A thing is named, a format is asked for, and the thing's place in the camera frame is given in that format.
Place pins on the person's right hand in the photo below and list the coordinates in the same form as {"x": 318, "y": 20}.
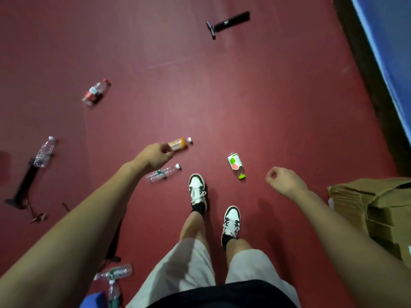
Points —
{"x": 285, "y": 184}

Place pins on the person's left hand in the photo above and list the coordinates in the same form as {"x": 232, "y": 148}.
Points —
{"x": 152, "y": 158}

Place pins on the person's right fingers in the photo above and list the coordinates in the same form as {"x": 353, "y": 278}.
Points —
{"x": 272, "y": 176}

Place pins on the person's left fingers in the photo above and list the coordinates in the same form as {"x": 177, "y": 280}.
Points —
{"x": 167, "y": 149}

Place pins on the person's left forearm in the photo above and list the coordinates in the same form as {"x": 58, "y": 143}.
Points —
{"x": 74, "y": 227}

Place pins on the person's right forearm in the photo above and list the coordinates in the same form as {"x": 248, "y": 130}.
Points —
{"x": 346, "y": 250}

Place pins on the orange drink bottle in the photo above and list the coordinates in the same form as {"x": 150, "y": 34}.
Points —
{"x": 179, "y": 144}

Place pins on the green pink juice carton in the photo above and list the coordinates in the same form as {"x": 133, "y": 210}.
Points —
{"x": 235, "y": 163}

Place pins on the person's left white black shoe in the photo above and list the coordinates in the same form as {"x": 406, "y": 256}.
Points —
{"x": 197, "y": 190}

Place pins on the person's white black shoe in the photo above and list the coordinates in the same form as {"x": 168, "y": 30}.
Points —
{"x": 197, "y": 190}
{"x": 231, "y": 224}

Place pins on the person's right white black shoe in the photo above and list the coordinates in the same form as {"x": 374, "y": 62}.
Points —
{"x": 231, "y": 224}

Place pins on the person's right leg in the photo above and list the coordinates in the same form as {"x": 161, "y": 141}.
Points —
{"x": 236, "y": 248}

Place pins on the person's leg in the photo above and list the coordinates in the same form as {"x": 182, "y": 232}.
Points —
{"x": 236, "y": 248}
{"x": 193, "y": 227}

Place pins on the person's left leg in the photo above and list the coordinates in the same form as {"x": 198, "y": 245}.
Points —
{"x": 193, "y": 227}

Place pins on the red label cola bottle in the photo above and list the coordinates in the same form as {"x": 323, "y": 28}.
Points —
{"x": 95, "y": 92}

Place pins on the stack of flat cardboard boxes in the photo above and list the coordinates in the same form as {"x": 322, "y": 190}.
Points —
{"x": 382, "y": 211}

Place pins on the clear water bottle white cap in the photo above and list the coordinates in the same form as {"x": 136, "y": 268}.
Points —
{"x": 44, "y": 152}

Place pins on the beige shorts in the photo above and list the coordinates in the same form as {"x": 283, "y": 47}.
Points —
{"x": 192, "y": 272}

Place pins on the black shirt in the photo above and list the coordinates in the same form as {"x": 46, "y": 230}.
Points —
{"x": 224, "y": 295}

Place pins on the crushed clear plastic bottle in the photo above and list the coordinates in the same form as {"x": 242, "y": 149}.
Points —
{"x": 114, "y": 272}

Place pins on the black T-shaped stand bar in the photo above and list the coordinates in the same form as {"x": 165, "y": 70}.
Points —
{"x": 229, "y": 21}

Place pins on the clear bottle dark green label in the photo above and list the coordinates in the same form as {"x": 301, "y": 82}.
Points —
{"x": 114, "y": 295}

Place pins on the blue table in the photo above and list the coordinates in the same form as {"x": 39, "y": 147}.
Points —
{"x": 390, "y": 44}

